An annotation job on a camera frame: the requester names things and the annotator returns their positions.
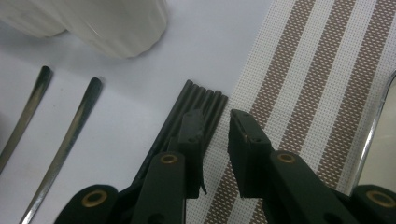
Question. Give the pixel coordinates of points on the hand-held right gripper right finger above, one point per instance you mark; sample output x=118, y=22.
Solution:
x=249, y=155

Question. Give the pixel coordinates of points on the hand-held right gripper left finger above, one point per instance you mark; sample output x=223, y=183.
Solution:
x=193, y=140

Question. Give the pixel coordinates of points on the bundle of black chopsticks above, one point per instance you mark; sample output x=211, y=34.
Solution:
x=202, y=99

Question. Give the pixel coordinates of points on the square white plate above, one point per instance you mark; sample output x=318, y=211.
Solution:
x=386, y=149

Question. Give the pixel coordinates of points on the pale table cover sheet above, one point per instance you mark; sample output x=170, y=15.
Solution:
x=140, y=77

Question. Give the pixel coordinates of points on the striped placemat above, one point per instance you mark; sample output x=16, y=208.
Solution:
x=311, y=62

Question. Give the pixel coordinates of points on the metal spoon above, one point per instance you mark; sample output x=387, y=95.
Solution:
x=77, y=124
x=31, y=105

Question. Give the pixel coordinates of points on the white ribbed cup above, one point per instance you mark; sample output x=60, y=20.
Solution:
x=124, y=25

